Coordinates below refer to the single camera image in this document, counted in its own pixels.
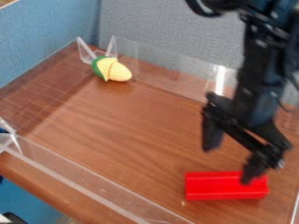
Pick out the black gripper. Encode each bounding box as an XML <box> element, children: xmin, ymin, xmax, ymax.
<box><xmin>201</xmin><ymin>92</ymin><xmax>292</xmax><ymax>185</ymax></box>

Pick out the red plastic block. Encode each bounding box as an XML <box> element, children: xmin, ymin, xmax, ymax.
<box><xmin>184</xmin><ymin>171</ymin><xmax>269</xmax><ymax>200</ymax></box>

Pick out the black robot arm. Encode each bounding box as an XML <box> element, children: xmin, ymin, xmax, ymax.
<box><xmin>184</xmin><ymin>0</ymin><xmax>299</xmax><ymax>185</ymax></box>

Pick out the clear acrylic right barrier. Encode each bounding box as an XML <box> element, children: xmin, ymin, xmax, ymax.
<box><xmin>288</xmin><ymin>193</ymin><xmax>299</xmax><ymax>224</ymax></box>

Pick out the clear acrylic barrier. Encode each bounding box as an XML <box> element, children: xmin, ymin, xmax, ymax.
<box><xmin>76</xmin><ymin>36</ymin><xmax>237</xmax><ymax>102</ymax></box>
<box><xmin>0</xmin><ymin>117</ymin><xmax>195</xmax><ymax>224</ymax></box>
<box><xmin>288</xmin><ymin>193</ymin><xmax>299</xmax><ymax>224</ymax></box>

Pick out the clear acrylic back barrier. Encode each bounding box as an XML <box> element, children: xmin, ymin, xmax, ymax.
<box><xmin>76</xmin><ymin>36</ymin><xmax>237</xmax><ymax>102</ymax></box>

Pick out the yellow green toy corn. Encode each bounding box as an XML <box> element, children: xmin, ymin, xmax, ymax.
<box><xmin>91</xmin><ymin>56</ymin><xmax>132</xmax><ymax>81</ymax></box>

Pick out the clear acrylic front barrier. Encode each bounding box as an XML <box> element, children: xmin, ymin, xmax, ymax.
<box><xmin>0</xmin><ymin>117</ymin><xmax>195</xmax><ymax>224</ymax></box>

